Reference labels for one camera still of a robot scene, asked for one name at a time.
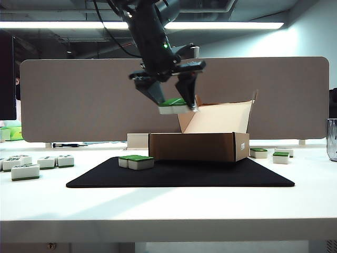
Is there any grey-brown desk divider panel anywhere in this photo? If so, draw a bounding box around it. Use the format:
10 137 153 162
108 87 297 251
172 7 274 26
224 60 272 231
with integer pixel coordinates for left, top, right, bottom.
19 56 330 143

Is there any mahjong tile bird mark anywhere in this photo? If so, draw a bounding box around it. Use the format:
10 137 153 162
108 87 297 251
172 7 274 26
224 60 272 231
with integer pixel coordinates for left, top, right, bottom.
11 163 41 182

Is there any ceiling light strip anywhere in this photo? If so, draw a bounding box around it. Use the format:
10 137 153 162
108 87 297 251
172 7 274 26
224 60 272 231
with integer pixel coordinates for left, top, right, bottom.
0 20 285 30

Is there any black object behind divider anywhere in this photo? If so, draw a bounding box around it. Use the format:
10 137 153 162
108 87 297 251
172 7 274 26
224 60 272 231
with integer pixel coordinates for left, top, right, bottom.
329 87 337 117

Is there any mahjong tile three bamboo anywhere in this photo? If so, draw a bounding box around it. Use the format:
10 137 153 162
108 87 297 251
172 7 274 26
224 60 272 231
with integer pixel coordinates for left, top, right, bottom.
56 154 75 168

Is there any black desk mat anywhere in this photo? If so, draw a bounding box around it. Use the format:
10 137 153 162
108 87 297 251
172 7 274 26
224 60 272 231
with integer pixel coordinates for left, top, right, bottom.
65 156 296 189

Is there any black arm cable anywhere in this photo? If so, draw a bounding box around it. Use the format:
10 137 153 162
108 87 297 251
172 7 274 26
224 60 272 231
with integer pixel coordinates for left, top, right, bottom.
92 0 143 58

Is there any mahjong tile six bamboo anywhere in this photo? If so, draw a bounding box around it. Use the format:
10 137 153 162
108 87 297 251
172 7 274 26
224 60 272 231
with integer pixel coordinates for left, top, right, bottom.
2 157 22 171

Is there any black pen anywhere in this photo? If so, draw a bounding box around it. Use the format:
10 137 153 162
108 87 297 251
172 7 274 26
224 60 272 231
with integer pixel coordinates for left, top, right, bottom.
52 142 88 148

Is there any green white packet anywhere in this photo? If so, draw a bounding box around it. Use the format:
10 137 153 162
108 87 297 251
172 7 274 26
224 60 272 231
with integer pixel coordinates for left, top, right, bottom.
0 125 24 143

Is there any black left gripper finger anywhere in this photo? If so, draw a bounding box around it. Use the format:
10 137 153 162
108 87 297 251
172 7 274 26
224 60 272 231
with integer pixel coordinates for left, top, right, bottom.
134 80 166 105
175 72 199 113

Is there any clear glass cup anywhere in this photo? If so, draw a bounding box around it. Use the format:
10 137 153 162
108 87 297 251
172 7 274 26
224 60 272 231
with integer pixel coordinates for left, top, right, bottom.
326 118 337 162

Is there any mahjong tile zigzag bamboo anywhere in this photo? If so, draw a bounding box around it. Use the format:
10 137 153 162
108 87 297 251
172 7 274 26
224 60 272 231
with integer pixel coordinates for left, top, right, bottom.
11 154 33 166

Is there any black computer monitor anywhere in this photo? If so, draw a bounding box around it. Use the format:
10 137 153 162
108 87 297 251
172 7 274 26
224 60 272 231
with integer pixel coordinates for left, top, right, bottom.
0 29 18 121

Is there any brown paper box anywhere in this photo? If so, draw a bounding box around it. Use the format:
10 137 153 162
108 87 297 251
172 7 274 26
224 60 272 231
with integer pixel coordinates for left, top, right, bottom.
148 89 258 162

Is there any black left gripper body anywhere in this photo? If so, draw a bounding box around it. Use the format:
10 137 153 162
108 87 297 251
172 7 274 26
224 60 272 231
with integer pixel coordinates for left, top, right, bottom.
128 52 207 83

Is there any mahjong tile two bamboo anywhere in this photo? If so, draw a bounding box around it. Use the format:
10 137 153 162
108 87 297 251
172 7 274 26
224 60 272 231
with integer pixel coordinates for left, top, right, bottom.
37 156 58 170

